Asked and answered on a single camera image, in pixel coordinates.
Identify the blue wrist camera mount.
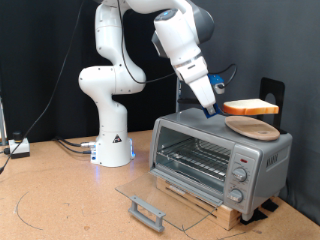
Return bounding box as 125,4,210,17
207,73,226,95

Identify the vertical metal pole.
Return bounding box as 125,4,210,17
175,79,185,113

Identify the grey curtain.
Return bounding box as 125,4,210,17
181,0,320,226

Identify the black curtain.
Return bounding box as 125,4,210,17
0,0,183,143

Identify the silver toaster oven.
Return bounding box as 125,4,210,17
148,107,294,222

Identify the black metal bookend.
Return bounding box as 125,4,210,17
257,77,288,135

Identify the grey metal frame leg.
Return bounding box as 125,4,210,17
0,96,8,146

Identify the silver oven temperature knob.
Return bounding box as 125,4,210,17
232,166,248,183

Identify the wire oven rack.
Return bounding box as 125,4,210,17
156,137,233,180

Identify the long hanging black cable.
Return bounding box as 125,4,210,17
0,0,86,174

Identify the base cable with silver connector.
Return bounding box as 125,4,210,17
54,136,98,149

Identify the black foam pad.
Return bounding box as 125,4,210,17
261,198,280,213
239,208,269,226

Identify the silver oven timer knob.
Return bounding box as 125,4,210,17
227,188,244,204

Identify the oval wooden cutting board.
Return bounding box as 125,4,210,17
224,115,281,142

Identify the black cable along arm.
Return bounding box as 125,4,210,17
115,0,238,85

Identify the black base cable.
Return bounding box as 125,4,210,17
53,138,94,156

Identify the white bread slice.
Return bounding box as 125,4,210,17
222,98,280,117

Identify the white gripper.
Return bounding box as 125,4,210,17
189,74,218,114

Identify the wooden slatted riser block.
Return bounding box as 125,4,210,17
155,176,243,231

